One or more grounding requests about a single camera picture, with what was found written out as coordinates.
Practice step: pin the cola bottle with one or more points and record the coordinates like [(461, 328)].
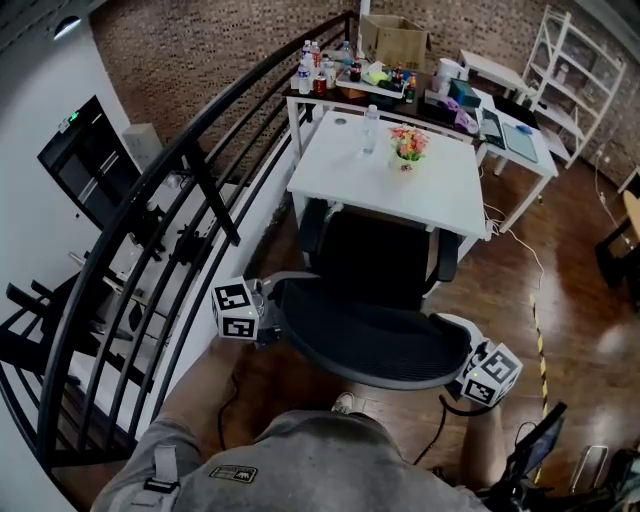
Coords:
[(397, 76), (356, 72)]

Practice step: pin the flower pot with colourful flowers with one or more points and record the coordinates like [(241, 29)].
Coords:
[(407, 164)]

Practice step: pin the white power strip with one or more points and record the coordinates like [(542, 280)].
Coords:
[(489, 227)]

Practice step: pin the black mesh office chair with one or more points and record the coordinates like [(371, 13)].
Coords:
[(370, 330)]

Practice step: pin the person's right forearm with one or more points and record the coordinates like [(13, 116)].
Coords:
[(482, 445)]

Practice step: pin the metal tube frame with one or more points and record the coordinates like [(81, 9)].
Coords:
[(580, 467)]

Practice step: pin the white wall box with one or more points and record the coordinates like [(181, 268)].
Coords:
[(142, 145)]

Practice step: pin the person's left forearm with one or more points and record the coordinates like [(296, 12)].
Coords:
[(205, 385)]

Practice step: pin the red can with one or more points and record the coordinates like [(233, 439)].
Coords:
[(320, 86)]

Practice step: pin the small white table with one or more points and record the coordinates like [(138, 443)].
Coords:
[(490, 62)]

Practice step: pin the white paper roll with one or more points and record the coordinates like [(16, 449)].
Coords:
[(450, 72)]

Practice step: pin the white tray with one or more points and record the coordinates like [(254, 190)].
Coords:
[(350, 85)]

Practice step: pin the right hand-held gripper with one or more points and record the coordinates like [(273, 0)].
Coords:
[(492, 375)]

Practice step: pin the round ceiling lamp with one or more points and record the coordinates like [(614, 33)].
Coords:
[(66, 27)]

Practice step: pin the dark-topped table with white legs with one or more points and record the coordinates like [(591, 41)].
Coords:
[(330, 101)]

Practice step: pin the orange cap sauce bottle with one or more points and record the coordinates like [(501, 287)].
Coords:
[(411, 90)]

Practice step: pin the teal box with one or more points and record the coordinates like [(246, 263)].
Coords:
[(465, 92)]

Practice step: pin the small blue item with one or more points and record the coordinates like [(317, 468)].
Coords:
[(523, 129)]

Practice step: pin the cardboard box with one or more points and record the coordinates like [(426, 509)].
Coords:
[(395, 45)]

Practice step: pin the person's grey shirt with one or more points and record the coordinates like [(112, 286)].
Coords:
[(310, 465)]

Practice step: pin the clear water bottle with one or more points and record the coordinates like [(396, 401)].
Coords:
[(370, 135)]

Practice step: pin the person's beige shoe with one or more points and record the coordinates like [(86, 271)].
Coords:
[(344, 404)]

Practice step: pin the yellow black floor tape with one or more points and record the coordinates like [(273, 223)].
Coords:
[(540, 345)]

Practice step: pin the black monitor on stand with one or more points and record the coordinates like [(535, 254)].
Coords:
[(540, 440)]

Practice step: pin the labelled water bottle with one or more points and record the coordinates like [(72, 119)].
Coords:
[(316, 57), (306, 50), (305, 80)]

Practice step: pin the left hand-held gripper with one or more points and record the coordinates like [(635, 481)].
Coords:
[(235, 310)]

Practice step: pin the round wooden table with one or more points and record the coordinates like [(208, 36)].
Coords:
[(634, 215)]

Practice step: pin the purple cloth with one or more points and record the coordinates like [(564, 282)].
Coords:
[(462, 120)]

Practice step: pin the white side table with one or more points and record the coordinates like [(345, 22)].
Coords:
[(631, 182)]

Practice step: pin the green cutting mat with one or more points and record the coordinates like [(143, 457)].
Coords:
[(520, 145)]

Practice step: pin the white square desk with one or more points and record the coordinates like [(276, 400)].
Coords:
[(350, 180)]

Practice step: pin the black metal railing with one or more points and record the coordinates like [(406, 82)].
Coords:
[(102, 257)]

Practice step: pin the green tissue pack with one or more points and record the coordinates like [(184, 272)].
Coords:
[(375, 76)]

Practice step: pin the white shelf rack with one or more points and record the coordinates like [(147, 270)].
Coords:
[(562, 116)]

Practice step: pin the black double door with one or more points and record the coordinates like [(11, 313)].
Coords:
[(85, 165)]

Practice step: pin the white rectangular desk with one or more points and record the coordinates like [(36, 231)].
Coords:
[(546, 162)]

